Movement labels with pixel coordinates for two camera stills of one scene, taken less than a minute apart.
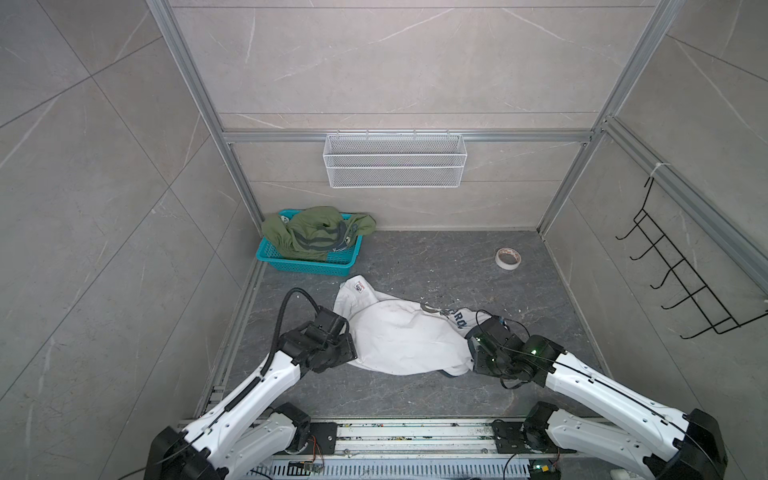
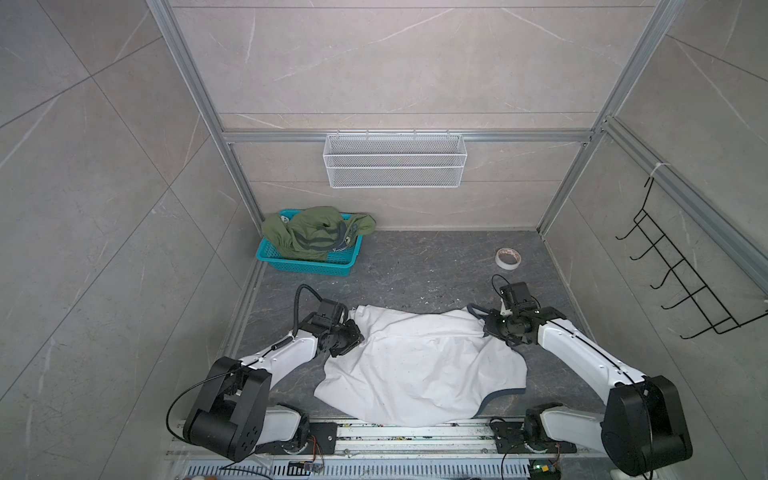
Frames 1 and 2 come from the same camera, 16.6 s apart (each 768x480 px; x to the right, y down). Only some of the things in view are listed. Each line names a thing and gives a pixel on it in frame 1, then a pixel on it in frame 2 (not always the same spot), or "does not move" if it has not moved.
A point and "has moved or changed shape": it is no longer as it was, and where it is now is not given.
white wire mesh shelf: x=394 y=161 does not move
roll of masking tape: x=508 y=266 does not move
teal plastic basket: x=338 y=262 does not move
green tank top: x=313 y=232 does not move
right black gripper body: x=485 y=364 to x=502 y=325
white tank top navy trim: x=402 y=337 has moved or changed shape
